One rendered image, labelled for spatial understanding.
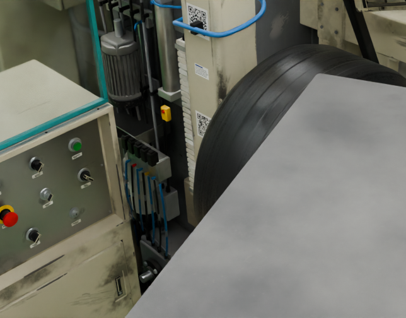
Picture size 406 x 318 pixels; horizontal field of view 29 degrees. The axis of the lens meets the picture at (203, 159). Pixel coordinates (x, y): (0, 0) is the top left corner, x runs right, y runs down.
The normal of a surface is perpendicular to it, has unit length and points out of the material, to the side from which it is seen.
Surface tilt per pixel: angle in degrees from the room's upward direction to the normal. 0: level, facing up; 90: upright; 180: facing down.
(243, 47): 90
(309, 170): 0
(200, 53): 90
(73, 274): 90
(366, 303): 0
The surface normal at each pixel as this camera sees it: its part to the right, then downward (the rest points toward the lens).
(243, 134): -0.59, -0.28
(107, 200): 0.65, 0.39
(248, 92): -0.43, -0.52
